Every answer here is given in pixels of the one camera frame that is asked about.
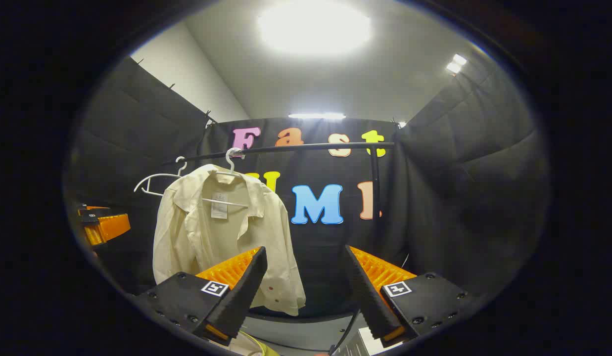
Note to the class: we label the small ceiling light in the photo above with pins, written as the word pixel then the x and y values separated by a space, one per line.
pixel 456 63

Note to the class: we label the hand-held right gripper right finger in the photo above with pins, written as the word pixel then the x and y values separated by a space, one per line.
pixel 370 301

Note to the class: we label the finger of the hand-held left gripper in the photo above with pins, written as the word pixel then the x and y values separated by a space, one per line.
pixel 110 227
pixel 93 211

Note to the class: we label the white flat board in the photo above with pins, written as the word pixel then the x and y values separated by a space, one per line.
pixel 377 341

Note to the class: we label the large ceiling light panel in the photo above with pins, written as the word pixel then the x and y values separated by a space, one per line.
pixel 313 27

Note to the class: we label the white hanger with hook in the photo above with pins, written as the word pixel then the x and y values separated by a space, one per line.
pixel 230 160

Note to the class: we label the black backdrop cloth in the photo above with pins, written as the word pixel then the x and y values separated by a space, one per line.
pixel 325 237

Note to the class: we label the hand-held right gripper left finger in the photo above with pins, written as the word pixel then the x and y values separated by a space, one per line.
pixel 241 301

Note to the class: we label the white plastic hanger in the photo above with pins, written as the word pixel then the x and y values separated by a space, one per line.
pixel 179 174

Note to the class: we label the cream laundry hamper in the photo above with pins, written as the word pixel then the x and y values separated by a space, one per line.
pixel 266 348

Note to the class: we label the plain black curtain panel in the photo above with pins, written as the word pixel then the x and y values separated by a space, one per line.
pixel 474 188
pixel 127 138

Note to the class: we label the ceiling strip light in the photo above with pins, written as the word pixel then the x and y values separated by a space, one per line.
pixel 315 116

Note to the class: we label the cream button shirt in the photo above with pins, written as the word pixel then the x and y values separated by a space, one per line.
pixel 207 237

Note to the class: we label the black clothes rack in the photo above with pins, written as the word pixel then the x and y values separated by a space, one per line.
pixel 310 146

